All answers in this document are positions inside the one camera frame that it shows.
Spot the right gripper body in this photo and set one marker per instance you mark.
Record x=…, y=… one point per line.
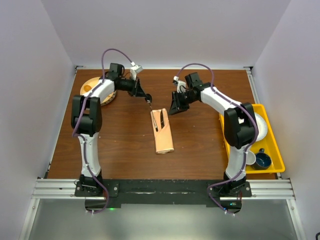
x=185, y=98

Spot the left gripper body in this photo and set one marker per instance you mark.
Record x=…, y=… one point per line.
x=129, y=86

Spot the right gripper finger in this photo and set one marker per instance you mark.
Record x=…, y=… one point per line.
x=175, y=107
x=180, y=109

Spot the black metal spoon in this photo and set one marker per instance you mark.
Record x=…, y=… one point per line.
x=148, y=99

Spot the beige cloth napkin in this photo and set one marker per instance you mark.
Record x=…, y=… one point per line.
x=163, y=138

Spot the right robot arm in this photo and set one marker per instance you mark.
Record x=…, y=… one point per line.
x=239, y=121

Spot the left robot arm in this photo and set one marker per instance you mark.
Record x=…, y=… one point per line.
x=86, y=120

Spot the round bamboo plate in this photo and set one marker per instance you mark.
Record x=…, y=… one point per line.
x=90, y=84

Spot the wooden spoon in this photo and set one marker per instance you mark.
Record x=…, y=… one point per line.
x=87, y=88

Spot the white paper plate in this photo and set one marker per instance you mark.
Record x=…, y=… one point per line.
x=262, y=127

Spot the white mug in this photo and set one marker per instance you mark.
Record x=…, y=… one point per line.
x=250, y=158

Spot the yellow plastic bin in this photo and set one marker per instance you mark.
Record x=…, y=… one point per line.
x=266, y=142

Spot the dark blue mug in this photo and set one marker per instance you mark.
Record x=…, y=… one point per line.
x=262, y=160

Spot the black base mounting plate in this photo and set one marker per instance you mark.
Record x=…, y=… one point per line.
x=211, y=199

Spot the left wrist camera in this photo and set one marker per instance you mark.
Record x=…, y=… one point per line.
x=135, y=70

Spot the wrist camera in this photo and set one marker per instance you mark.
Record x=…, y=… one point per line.
x=181, y=86
x=135, y=70

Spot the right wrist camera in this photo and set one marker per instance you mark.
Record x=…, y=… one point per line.
x=181, y=86

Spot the aluminium frame rail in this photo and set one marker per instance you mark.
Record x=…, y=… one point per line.
x=273, y=189

